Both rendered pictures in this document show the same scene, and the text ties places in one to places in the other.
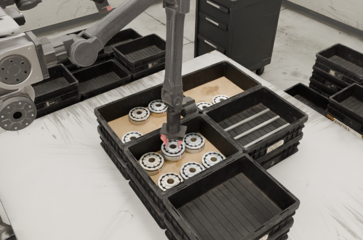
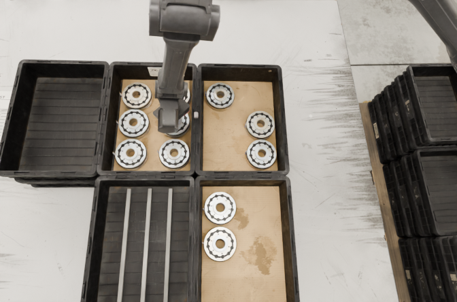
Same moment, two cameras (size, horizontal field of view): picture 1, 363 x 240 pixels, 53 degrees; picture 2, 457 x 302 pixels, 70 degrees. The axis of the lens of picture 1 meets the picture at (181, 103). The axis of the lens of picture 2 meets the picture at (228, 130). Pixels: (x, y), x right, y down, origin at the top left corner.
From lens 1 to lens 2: 1.47 m
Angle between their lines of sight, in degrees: 62
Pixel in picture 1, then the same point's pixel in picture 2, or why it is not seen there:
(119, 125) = (260, 100)
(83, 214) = not seen: hidden behind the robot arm
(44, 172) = (259, 36)
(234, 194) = (84, 147)
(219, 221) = (71, 113)
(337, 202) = (15, 278)
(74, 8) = not seen: outside the picture
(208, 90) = (264, 251)
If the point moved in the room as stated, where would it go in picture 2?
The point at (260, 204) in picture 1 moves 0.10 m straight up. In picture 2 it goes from (54, 162) to (40, 154)
